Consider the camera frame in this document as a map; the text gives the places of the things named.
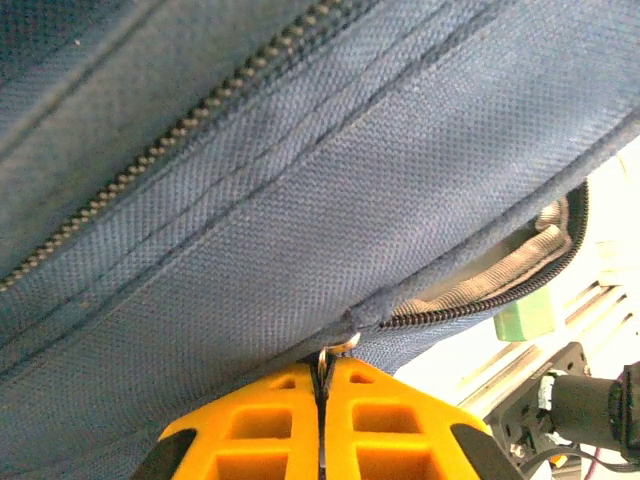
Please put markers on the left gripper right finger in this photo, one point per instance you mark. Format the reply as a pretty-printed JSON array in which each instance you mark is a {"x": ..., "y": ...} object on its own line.
[{"x": 390, "y": 430}]

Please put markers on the navy blue backpack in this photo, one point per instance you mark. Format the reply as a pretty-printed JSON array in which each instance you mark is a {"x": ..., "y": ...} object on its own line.
[{"x": 250, "y": 200}]

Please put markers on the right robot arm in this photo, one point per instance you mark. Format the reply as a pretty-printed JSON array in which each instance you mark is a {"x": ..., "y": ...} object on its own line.
[{"x": 585, "y": 405}]

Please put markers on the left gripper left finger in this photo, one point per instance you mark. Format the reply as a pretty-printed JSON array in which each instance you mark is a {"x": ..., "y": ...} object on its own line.
[{"x": 260, "y": 430}]

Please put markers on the aluminium mounting rail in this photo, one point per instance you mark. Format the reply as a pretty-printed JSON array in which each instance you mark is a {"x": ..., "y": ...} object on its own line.
[{"x": 495, "y": 375}]

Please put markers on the dark green book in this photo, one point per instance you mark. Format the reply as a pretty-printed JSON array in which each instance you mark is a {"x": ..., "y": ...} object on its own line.
[{"x": 525, "y": 315}]

